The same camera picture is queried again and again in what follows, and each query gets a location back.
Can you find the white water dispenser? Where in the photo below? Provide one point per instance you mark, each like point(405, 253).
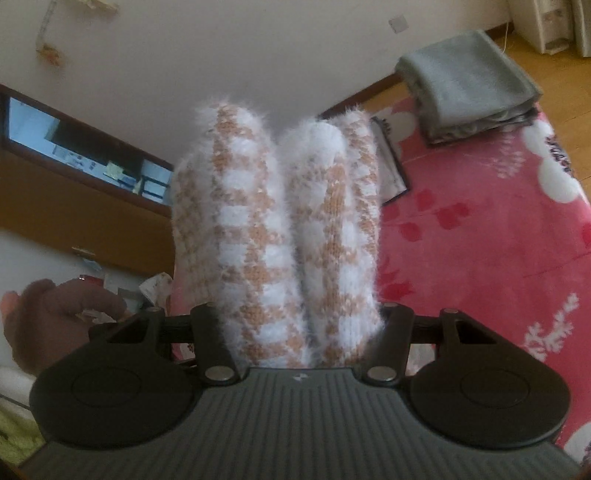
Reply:
point(540, 23)

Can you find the beige white houndstooth knit cardigan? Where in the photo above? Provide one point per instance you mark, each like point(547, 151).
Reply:
point(249, 207)

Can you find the wooden framed mirror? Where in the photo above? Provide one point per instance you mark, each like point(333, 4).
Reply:
point(69, 207)

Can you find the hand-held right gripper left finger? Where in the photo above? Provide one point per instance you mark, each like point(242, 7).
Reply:
point(210, 332)

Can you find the stack of grey brown clothes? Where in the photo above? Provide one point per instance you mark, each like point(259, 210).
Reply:
point(466, 83)

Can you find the person's left hand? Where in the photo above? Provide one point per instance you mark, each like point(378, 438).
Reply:
point(46, 323)

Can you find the pink floral blanket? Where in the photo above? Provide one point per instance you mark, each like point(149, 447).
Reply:
point(485, 240)

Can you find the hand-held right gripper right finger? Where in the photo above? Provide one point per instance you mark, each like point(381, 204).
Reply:
point(395, 332)

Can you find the folded cream clothes pile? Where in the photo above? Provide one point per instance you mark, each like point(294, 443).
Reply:
point(392, 161)

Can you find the white wall switch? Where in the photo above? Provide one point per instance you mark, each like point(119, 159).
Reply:
point(397, 24)

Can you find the person's left forearm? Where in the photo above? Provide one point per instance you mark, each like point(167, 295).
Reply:
point(14, 424)

